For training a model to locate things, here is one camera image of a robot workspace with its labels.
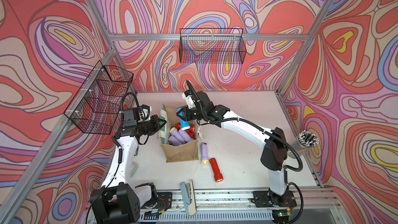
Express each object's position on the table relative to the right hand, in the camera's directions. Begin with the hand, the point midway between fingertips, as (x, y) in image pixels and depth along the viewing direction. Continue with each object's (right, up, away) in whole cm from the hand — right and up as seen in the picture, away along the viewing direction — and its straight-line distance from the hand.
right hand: (179, 117), depth 79 cm
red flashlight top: (+5, -10, +10) cm, 15 cm away
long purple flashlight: (-4, -9, +10) cm, 14 cm away
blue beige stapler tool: (+5, -37, -6) cm, 37 cm away
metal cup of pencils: (+62, -12, -4) cm, 63 cm away
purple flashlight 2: (+13, -21, +8) cm, 26 cm away
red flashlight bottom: (+20, -30, 0) cm, 36 cm away
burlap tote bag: (+4, -19, +5) cm, 20 cm away
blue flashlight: (+3, -3, -3) cm, 5 cm away
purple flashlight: (-4, -14, +8) cm, 16 cm away
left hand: (-6, -2, 0) cm, 7 cm away
